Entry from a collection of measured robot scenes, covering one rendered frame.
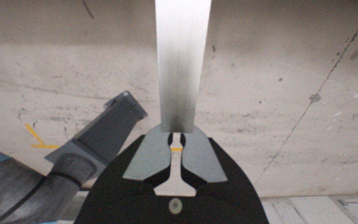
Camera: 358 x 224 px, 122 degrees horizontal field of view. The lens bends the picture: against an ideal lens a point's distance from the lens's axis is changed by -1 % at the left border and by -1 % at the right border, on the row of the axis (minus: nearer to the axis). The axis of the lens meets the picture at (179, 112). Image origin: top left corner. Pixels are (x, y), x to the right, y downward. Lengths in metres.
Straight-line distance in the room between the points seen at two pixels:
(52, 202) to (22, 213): 0.07
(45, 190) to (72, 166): 0.11
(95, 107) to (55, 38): 0.59
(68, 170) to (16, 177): 0.15
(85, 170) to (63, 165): 0.09
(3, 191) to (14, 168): 0.06
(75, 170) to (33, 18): 1.11
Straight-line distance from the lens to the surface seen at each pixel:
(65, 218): 3.17
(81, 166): 0.72
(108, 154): 0.77
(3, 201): 0.66
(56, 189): 0.70
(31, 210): 0.68
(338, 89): 1.80
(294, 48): 1.29
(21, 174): 0.67
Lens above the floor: 0.94
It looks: 60 degrees down
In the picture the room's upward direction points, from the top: 180 degrees counter-clockwise
